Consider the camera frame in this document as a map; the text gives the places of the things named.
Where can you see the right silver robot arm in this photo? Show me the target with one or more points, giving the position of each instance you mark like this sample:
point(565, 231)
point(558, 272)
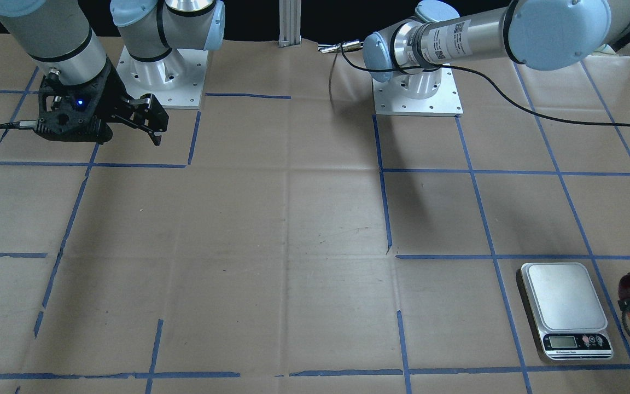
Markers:
point(57, 34)

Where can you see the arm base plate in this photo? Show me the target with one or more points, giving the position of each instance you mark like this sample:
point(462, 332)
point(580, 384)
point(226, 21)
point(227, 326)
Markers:
point(429, 94)
point(177, 81)

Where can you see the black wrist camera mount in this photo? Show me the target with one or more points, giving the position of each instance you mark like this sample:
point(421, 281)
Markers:
point(68, 113)

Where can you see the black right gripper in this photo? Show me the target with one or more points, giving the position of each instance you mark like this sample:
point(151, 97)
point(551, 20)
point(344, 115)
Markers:
point(111, 94)

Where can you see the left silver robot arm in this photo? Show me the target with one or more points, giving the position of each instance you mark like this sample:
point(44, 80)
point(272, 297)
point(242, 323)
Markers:
point(538, 168)

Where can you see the aluminium frame post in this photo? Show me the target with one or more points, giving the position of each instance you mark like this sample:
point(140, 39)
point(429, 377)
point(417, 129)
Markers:
point(289, 20)

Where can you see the silver digital kitchen scale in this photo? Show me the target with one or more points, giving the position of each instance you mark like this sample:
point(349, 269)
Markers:
point(567, 316)

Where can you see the brown paper table cover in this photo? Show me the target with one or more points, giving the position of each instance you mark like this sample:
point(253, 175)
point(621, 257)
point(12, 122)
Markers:
point(249, 253)

